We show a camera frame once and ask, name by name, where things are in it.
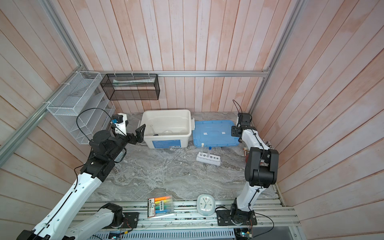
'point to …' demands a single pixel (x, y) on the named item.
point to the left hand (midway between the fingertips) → (137, 126)
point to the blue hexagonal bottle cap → (155, 134)
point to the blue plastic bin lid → (213, 133)
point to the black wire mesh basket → (131, 86)
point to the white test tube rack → (213, 159)
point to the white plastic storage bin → (166, 128)
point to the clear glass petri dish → (167, 132)
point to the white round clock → (206, 204)
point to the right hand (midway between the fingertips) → (238, 129)
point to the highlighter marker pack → (160, 207)
